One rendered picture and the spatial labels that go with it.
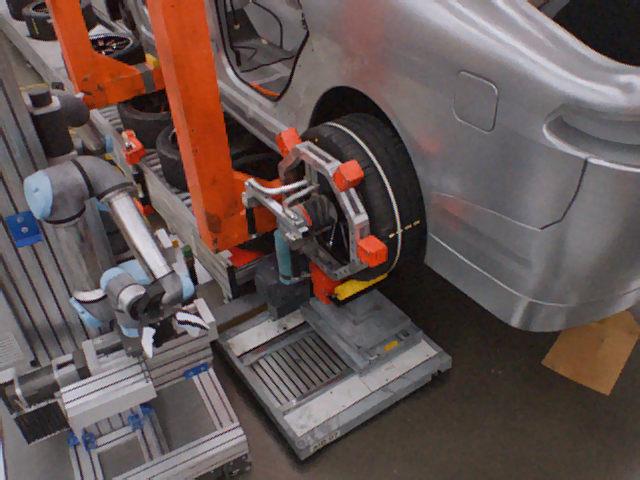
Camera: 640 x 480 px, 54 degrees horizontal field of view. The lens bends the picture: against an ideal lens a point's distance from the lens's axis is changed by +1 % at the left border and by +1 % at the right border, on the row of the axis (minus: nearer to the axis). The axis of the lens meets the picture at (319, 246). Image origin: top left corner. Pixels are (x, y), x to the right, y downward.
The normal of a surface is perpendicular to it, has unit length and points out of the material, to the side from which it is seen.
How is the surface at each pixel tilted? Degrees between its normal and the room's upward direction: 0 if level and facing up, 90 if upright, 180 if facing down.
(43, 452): 0
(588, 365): 1
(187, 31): 90
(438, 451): 0
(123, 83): 90
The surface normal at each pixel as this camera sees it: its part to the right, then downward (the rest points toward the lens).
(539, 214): -0.78, 0.42
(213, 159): 0.56, 0.49
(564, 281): -0.28, 0.71
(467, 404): -0.06, -0.79
